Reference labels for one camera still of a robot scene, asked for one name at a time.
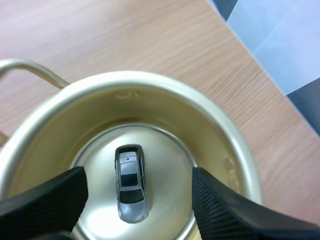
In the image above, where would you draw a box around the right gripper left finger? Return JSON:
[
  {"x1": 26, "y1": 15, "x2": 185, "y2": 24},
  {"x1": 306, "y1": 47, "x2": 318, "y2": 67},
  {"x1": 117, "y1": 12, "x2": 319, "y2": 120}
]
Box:
[{"x1": 0, "y1": 165, "x2": 90, "y2": 240}]

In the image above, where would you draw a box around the small grey toy car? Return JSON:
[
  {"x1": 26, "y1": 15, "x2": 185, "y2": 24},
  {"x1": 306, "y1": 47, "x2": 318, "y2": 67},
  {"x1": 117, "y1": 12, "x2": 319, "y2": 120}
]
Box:
[{"x1": 113, "y1": 143, "x2": 151, "y2": 224}]

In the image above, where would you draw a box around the gold-coloured pot with two handles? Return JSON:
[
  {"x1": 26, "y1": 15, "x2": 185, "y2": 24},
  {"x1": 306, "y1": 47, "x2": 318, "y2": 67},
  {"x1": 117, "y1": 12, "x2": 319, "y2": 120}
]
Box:
[{"x1": 0, "y1": 58, "x2": 263, "y2": 240}]

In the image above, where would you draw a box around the checked cloth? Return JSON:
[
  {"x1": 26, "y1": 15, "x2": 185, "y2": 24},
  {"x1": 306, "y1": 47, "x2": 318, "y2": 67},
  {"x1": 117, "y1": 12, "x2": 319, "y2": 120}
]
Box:
[{"x1": 206, "y1": 0, "x2": 320, "y2": 138}]

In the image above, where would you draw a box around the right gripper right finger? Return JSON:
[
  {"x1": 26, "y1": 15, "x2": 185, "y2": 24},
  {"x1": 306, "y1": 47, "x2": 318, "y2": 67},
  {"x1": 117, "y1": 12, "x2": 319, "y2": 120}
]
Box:
[{"x1": 191, "y1": 166, "x2": 320, "y2": 240}]

